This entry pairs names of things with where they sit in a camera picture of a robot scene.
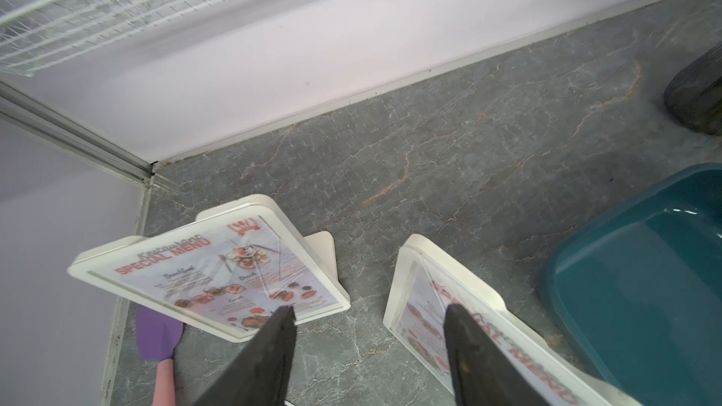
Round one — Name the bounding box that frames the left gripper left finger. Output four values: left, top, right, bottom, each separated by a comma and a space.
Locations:
196, 306, 297, 406

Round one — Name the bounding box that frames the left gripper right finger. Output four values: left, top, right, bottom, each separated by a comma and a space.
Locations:
444, 304, 547, 406

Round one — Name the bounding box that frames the special menu sheet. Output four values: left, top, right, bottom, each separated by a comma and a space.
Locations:
88, 216, 348, 339
394, 262, 588, 405

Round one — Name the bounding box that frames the white menu holder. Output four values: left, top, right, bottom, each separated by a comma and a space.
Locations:
384, 234, 637, 405
68, 195, 351, 343

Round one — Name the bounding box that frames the special menu sheet top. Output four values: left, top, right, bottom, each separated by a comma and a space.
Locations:
88, 216, 348, 339

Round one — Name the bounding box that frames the teal plastic tray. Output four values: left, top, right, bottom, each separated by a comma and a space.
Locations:
538, 164, 721, 405

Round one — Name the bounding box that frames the dark glass vase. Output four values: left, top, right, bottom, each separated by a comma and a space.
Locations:
663, 43, 721, 136

